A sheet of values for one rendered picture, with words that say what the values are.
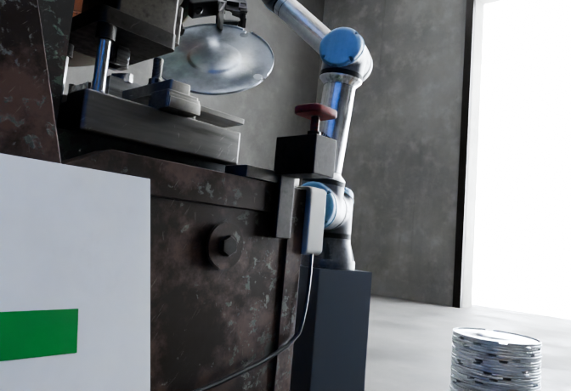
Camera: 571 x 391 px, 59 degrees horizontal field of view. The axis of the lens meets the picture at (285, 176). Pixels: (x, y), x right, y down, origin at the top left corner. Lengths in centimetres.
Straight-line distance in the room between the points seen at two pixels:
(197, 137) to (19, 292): 38
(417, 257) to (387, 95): 193
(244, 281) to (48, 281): 36
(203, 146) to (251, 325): 32
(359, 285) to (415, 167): 443
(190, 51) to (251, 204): 52
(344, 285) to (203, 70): 67
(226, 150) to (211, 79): 33
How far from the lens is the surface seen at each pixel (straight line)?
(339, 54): 136
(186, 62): 126
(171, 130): 84
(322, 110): 90
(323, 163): 89
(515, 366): 190
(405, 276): 577
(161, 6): 106
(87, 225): 68
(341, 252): 142
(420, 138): 585
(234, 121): 114
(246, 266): 90
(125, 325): 70
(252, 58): 128
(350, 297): 143
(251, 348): 94
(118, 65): 105
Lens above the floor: 52
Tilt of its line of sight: 7 degrees up
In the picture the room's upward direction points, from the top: 5 degrees clockwise
